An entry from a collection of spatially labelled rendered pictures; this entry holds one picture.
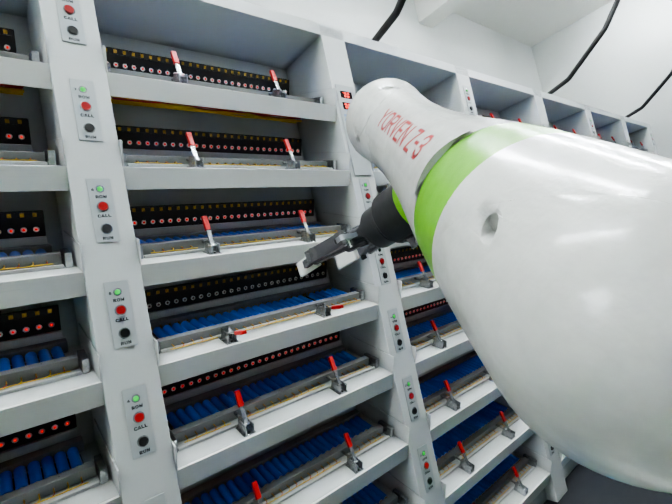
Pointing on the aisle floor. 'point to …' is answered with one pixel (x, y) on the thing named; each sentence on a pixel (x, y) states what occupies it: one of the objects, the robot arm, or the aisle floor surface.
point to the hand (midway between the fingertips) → (325, 263)
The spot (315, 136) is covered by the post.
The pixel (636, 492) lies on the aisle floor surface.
